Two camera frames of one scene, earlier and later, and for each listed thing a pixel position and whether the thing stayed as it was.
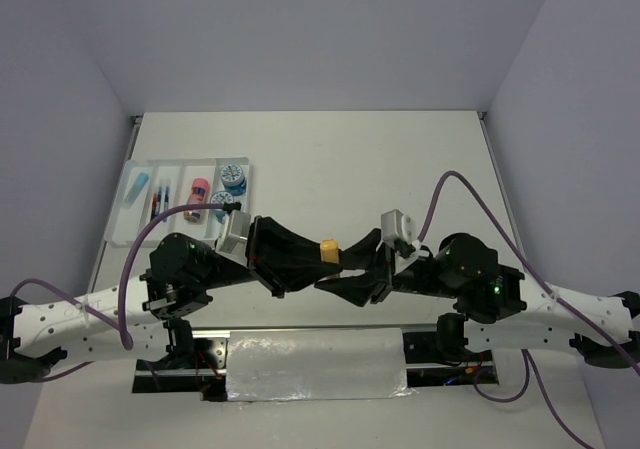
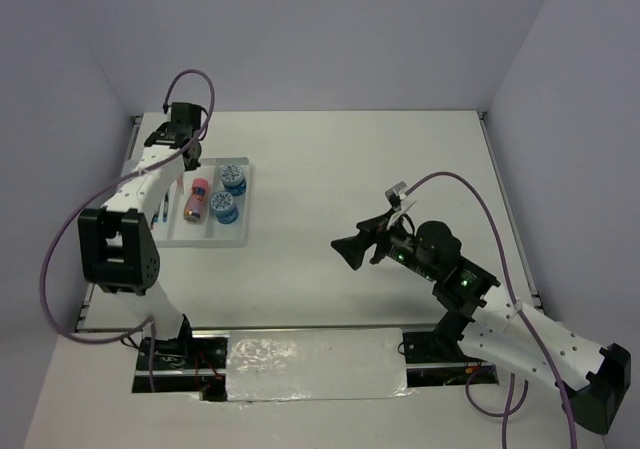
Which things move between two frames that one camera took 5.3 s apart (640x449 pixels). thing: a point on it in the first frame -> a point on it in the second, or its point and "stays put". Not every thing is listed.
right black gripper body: x=388 y=257 -> x=395 y=242
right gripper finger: x=357 y=289 -> x=354 y=247
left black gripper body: x=266 y=272 -> x=195 y=163
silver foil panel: x=288 y=364 stays put
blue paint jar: x=233 y=179 stays put
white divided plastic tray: x=151 y=186 stays put
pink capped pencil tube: x=199 y=193 stays put
